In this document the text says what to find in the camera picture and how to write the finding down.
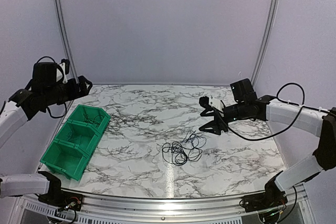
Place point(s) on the green storage bin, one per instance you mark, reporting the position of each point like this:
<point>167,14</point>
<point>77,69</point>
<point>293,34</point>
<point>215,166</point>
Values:
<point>65,159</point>
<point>96,117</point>
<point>77,135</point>

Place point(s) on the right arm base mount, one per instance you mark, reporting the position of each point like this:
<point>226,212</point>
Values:
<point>271,197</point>

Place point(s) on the middle green storage bin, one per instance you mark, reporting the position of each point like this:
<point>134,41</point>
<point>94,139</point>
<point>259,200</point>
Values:
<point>77,135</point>

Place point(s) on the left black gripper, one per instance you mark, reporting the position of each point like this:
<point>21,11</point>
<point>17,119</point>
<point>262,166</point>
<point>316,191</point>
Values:
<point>75,93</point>

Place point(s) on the far green storage bin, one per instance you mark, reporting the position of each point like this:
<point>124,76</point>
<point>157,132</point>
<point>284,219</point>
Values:
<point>96,117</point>

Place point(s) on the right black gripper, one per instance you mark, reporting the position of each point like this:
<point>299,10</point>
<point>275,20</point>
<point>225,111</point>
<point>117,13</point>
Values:
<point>216,124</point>

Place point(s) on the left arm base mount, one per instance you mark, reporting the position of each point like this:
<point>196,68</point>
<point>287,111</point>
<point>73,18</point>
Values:
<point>57,197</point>

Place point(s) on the front aluminium rail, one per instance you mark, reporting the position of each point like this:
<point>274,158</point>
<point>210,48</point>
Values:
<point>113,209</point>

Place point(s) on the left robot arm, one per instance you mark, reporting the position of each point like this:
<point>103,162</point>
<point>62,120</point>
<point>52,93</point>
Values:
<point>48,86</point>

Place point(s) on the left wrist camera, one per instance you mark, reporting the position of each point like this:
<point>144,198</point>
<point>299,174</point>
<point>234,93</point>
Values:
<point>62,70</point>

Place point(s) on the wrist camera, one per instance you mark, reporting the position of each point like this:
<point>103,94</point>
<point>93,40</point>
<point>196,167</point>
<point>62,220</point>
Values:
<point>62,70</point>
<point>211,103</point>

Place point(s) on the near green storage bin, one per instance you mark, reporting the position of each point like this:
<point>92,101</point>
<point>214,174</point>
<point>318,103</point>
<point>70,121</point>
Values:
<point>65,159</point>

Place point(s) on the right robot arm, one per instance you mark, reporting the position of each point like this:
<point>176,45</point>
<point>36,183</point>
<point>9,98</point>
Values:
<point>248,105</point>

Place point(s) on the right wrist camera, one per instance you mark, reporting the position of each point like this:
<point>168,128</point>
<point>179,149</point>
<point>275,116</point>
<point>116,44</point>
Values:
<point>211,103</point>

